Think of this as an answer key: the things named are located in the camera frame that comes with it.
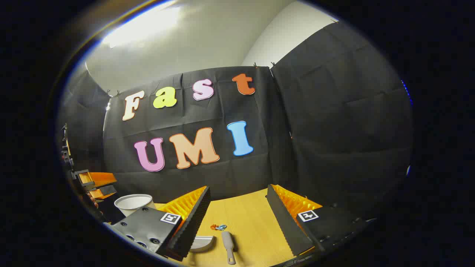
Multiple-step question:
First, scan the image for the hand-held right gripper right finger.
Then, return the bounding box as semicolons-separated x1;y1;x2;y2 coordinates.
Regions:
266;184;375;257

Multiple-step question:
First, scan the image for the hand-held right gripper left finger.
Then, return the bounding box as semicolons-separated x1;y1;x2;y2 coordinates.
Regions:
111;185;211;262

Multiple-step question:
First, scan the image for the grey dustpan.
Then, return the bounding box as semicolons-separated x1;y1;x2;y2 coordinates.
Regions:
189;235;216;253

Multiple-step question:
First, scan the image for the white garbage bin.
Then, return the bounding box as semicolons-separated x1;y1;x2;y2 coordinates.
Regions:
114;194;156;217

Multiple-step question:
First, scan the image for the grey small broom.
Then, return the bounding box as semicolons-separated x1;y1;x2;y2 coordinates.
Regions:
222;231;237;265

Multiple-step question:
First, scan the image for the wooden desktop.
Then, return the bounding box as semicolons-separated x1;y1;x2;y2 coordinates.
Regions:
154;188;297;267

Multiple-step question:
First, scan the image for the black backdrop cloth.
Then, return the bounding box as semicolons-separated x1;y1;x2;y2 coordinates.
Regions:
58;20;414;223

